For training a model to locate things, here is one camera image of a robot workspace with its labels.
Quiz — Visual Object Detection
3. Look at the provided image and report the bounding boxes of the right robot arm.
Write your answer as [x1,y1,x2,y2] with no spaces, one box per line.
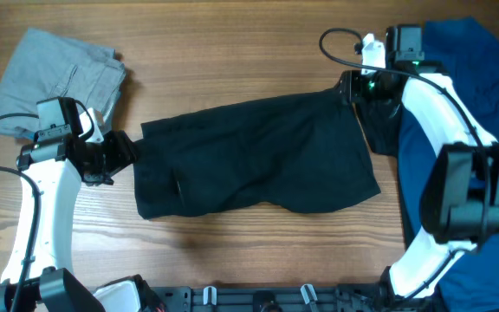
[337,62,499,308]

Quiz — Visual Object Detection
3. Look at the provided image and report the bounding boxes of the folded grey shorts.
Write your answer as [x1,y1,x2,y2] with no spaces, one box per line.
[0,28,126,133]

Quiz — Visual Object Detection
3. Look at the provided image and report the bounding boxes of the black garment under shirt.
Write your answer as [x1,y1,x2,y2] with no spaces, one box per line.
[355,100,403,158]

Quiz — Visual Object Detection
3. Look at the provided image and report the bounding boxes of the blue polo shirt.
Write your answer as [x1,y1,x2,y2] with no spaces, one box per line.
[396,16,499,312]

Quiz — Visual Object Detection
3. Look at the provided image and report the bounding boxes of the black shorts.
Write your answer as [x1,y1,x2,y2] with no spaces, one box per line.
[133,88,379,219]

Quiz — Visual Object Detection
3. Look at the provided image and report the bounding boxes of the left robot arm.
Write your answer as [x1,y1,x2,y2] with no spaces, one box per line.
[0,131,142,311]

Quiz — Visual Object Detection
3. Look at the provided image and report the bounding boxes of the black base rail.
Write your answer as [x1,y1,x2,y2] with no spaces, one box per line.
[152,284,393,312]

